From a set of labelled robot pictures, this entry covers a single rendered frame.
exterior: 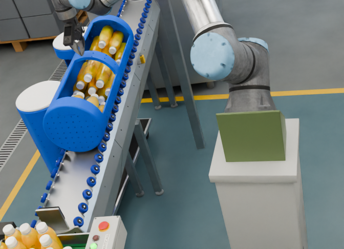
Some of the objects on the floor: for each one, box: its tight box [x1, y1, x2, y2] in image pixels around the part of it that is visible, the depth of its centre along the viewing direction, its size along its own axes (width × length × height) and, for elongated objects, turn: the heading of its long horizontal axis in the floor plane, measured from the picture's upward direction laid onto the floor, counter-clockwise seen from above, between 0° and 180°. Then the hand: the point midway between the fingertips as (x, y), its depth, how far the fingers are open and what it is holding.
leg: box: [155, 39, 178, 108], centre depth 396 cm, size 6×6×63 cm
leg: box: [134, 120, 164, 196], centre depth 320 cm, size 6×6×63 cm
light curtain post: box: [156, 0, 205, 149], centre depth 317 cm, size 6×6×170 cm
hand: (81, 54), depth 248 cm, fingers closed
